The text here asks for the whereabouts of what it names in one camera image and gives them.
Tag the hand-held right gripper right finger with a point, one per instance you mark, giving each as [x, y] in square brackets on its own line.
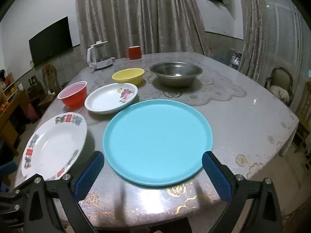
[216, 174]

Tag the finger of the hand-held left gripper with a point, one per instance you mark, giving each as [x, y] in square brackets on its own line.
[7, 169]
[14, 199]

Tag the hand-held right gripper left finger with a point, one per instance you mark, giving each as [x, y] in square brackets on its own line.
[90, 174]

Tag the large white plate red print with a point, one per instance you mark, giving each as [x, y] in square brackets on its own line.
[53, 148]

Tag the light blue round plate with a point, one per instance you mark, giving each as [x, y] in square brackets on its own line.
[158, 143]

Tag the white plate pink flower print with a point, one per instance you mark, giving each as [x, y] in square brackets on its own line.
[104, 99]

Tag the red plastic bowl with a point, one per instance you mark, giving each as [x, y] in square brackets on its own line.
[75, 99]

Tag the stainless steel bowl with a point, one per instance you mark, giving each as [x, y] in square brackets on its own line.
[177, 80]

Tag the yellow plastic bowl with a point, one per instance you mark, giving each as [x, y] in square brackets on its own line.
[131, 79]

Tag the pink bag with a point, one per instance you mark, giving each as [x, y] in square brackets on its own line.
[32, 114]

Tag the yellow wooden cabinet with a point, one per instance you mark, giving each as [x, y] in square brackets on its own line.
[14, 106]

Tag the carved wooden chair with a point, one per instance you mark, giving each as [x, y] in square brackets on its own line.
[49, 75]

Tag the wooden chair by window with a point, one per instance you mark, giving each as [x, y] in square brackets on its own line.
[279, 92]

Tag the white electric kettle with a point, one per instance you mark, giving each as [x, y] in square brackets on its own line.
[97, 58]

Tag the red mug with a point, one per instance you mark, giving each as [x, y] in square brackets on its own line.
[134, 53]

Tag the sheer white curtain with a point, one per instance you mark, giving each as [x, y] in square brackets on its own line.
[262, 29]

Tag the beige patterned curtain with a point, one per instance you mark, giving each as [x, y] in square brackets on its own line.
[141, 17]

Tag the black wall television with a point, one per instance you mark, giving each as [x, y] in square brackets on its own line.
[51, 41]

